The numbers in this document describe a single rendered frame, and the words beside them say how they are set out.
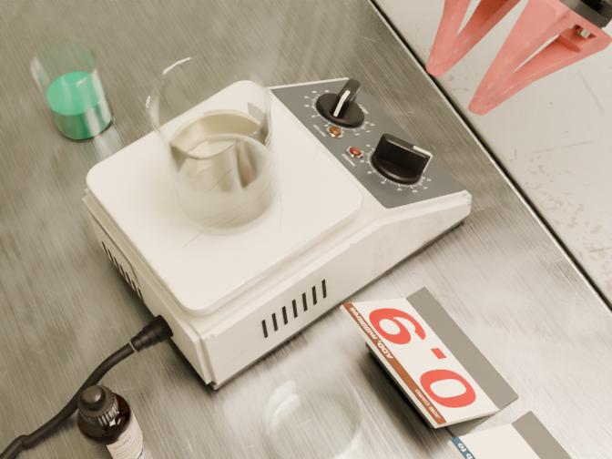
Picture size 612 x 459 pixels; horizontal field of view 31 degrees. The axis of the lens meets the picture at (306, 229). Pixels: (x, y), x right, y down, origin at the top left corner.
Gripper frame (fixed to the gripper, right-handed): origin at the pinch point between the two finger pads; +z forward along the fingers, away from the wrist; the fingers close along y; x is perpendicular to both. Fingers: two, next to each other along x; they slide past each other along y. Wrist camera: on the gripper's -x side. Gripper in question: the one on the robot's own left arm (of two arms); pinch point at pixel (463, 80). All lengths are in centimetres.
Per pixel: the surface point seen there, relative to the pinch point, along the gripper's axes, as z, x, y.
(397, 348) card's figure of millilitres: 13.7, 1.4, 6.5
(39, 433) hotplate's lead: 29.6, -8.9, -2.6
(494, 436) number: 13.7, 3.2, 13.4
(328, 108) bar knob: 7.4, 3.4, -8.2
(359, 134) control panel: 7.5, 4.4, -5.9
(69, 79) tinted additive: 17.6, -1.5, -23.3
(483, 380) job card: 12.9, 5.8, 10.0
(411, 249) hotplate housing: 10.7, 5.9, 1.1
